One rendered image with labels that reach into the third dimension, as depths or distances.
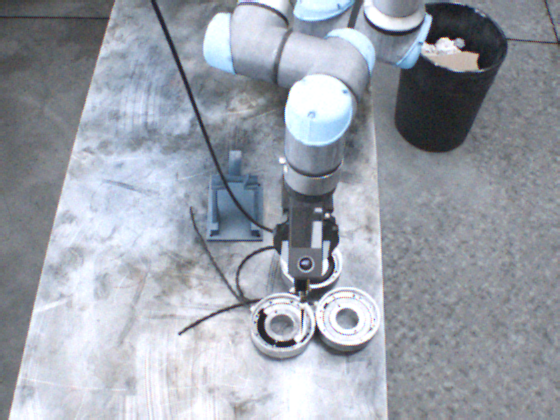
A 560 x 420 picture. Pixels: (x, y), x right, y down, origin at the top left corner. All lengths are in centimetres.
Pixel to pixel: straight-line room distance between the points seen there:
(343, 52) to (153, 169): 58
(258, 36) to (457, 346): 140
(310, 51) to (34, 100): 190
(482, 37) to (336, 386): 156
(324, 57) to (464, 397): 136
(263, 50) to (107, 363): 57
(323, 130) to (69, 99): 193
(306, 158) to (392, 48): 55
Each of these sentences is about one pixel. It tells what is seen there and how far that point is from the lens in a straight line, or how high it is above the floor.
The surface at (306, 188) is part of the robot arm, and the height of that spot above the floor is 115.
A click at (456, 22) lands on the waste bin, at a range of 247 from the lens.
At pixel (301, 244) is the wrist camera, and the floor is 108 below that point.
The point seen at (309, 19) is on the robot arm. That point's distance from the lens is 138.
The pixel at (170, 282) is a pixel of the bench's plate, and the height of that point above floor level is 80.
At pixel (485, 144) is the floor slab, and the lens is 260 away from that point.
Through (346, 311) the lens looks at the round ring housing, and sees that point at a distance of 120.
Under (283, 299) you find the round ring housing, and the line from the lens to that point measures 119.
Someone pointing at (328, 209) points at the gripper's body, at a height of 107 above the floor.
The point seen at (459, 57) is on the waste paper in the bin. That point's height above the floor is 35.
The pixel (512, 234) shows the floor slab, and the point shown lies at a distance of 239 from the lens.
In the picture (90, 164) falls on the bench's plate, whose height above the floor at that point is 80.
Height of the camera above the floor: 188
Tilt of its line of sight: 55 degrees down
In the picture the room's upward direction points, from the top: 3 degrees clockwise
